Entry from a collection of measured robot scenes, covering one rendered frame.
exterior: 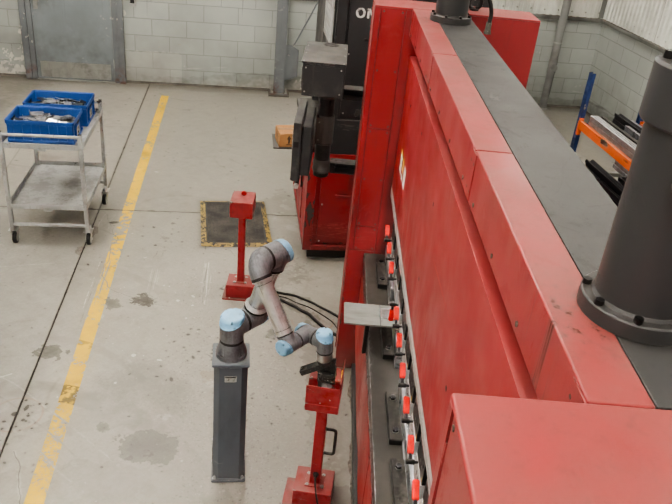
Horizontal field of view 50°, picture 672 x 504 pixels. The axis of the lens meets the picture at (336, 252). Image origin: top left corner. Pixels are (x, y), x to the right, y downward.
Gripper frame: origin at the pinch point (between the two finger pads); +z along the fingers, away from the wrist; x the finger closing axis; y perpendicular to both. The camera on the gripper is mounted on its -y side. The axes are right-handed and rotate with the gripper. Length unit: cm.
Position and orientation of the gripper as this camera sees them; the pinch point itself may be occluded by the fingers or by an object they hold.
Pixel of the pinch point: (320, 393)
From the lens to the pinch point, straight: 342.9
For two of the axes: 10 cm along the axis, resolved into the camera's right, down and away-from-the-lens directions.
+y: 9.9, 0.6, -1.0
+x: 1.2, -4.7, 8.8
